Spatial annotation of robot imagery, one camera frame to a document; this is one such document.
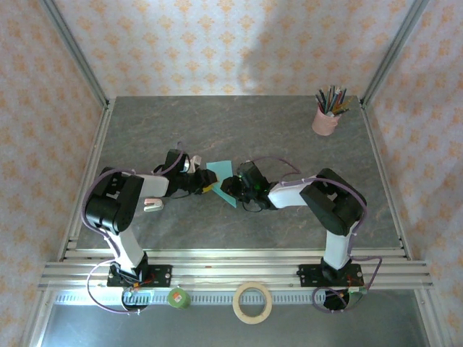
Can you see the light blue paper sheet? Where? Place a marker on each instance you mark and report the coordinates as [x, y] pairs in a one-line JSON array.
[[222, 170]]

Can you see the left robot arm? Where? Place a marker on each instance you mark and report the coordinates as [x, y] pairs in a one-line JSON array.
[[108, 206]]

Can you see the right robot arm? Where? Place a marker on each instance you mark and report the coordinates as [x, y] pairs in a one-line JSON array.
[[332, 206]]

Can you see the pink white stapler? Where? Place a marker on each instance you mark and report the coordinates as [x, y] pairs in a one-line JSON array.
[[153, 205]]

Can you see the pink pencil cup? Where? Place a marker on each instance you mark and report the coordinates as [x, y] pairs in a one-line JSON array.
[[323, 124]]

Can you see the beige masking tape roll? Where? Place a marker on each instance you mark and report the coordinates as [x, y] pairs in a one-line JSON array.
[[235, 303]]

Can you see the black coloured pencil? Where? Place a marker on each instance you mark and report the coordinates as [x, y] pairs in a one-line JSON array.
[[320, 101]]

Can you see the green tape roll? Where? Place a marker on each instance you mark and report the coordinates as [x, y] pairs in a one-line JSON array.
[[179, 298]]

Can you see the yellow coloured pencil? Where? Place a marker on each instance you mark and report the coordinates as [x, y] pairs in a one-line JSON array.
[[343, 111]]

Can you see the red coloured pencil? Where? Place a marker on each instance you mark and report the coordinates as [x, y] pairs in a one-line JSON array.
[[329, 97]]

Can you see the orange coloured pencil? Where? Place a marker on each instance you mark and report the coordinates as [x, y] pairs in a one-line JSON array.
[[341, 107]]

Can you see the blue coloured pencil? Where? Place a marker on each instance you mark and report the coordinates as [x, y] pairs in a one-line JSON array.
[[341, 97]]

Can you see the grey metal shelf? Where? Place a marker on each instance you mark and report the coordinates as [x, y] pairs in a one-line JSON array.
[[217, 332]]

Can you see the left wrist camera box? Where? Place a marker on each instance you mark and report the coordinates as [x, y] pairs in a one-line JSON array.
[[196, 162]]

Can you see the aluminium front rail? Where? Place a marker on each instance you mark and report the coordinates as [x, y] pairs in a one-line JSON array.
[[235, 271]]

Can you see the aluminium table side rail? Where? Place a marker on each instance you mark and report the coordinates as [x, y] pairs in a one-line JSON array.
[[103, 137], [372, 137]]

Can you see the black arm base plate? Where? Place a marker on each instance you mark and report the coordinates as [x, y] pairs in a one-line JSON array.
[[162, 274], [307, 274]]

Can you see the aluminium corner post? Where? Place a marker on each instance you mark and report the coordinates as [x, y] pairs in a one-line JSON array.
[[74, 47], [396, 47]]

